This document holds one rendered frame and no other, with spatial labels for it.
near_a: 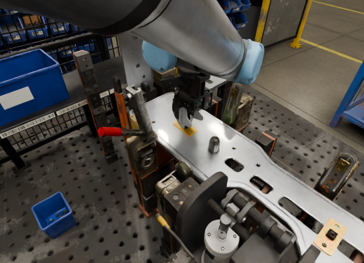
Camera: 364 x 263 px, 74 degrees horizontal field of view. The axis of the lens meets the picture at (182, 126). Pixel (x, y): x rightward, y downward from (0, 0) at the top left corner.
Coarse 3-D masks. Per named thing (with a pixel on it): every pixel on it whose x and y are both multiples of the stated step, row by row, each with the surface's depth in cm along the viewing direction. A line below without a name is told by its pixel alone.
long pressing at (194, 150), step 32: (160, 96) 92; (160, 128) 78; (224, 128) 78; (192, 160) 68; (224, 160) 68; (256, 160) 68; (256, 192) 60; (288, 192) 60; (288, 224) 54; (352, 224) 54; (320, 256) 49
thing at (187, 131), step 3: (174, 123) 79; (177, 123) 79; (177, 126) 78; (186, 126) 77; (180, 129) 77; (183, 129) 77; (186, 129) 77; (189, 129) 77; (192, 129) 77; (195, 129) 77; (186, 132) 76; (189, 132) 76; (192, 132) 76; (195, 132) 76; (189, 135) 75
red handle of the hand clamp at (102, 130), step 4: (100, 128) 56; (104, 128) 56; (108, 128) 56; (112, 128) 57; (116, 128) 58; (120, 128) 59; (100, 132) 55; (104, 132) 55; (108, 132) 56; (112, 132) 57; (116, 132) 58; (120, 132) 59; (124, 132) 60; (128, 132) 61; (132, 132) 62; (136, 132) 63; (140, 132) 64; (144, 132) 65
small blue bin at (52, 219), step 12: (60, 192) 84; (36, 204) 81; (48, 204) 84; (60, 204) 87; (36, 216) 78; (48, 216) 86; (60, 216) 86; (72, 216) 81; (48, 228) 76; (60, 228) 80
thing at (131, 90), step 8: (128, 88) 56; (136, 88) 57; (144, 88) 57; (128, 96) 55; (136, 96) 55; (136, 104) 57; (144, 104) 58; (136, 112) 60; (144, 112) 60; (136, 120) 64; (144, 120) 61; (144, 128) 63; (152, 128) 65; (144, 136) 68
